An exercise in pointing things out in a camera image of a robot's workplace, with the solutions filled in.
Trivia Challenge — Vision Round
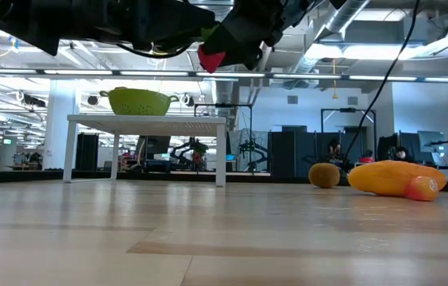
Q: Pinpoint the black background rig frame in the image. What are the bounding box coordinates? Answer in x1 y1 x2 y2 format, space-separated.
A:
320 107 378 160
193 102 254 172

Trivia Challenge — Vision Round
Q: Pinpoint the slanted silver ribbed duct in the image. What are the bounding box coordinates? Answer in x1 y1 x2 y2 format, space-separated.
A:
287 0 373 76

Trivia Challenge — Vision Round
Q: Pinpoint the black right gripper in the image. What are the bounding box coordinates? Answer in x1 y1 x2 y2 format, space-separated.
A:
203 0 316 72

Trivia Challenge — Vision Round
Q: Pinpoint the brown toy kiwi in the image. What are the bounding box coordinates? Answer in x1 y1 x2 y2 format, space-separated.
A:
307 162 342 189

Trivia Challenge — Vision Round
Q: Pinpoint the person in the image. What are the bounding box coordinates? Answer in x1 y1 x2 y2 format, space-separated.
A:
392 145 411 162
328 138 343 160

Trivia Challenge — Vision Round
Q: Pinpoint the black metal table frame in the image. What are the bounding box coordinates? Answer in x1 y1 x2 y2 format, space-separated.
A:
0 169 272 184

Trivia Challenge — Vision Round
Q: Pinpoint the yellow orange toy mango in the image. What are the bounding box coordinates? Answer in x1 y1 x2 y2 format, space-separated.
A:
346 160 448 199

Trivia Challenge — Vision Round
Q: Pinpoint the long ceiling light rail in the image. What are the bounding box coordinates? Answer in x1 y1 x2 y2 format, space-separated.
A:
0 66 448 85

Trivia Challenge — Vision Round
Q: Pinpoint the large silver ribbed duct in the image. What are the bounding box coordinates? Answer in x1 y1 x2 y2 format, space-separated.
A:
212 65 245 105

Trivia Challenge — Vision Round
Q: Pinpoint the black partition panel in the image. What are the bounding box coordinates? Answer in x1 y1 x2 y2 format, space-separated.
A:
269 126 368 180

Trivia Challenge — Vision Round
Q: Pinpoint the green colander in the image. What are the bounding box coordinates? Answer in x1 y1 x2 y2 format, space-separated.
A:
99 86 180 117

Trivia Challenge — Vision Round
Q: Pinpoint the red toy strawberry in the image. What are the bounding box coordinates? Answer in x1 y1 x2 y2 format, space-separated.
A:
197 25 227 75

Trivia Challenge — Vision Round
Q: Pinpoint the orange yellow toy fruit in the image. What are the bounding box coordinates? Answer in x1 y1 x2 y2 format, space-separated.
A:
404 176 440 203

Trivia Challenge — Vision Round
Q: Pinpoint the background computer monitor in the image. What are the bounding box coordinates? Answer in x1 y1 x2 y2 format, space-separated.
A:
417 129 446 154

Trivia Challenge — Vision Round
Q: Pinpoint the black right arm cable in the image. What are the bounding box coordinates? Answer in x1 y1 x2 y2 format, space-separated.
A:
342 0 422 162

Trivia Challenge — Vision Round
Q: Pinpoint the black left wrist camera cable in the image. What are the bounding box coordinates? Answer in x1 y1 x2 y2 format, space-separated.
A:
114 39 194 60

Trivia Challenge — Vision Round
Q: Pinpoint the tall black cabinet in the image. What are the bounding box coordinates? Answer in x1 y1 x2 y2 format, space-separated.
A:
75 133 100 172

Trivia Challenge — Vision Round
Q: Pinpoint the white square pillar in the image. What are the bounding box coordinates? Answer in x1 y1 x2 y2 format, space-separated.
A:
43 79 78 172

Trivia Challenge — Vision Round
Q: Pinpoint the yellow hanging cord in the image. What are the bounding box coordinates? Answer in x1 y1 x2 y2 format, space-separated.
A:
330 59 338 100

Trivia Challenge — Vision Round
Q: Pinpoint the white perforated shelf riser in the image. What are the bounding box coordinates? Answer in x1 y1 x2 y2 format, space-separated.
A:
63 114 228 187

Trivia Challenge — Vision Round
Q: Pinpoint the dark background monitor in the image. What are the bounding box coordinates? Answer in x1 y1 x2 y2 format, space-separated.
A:
135 135 172 160

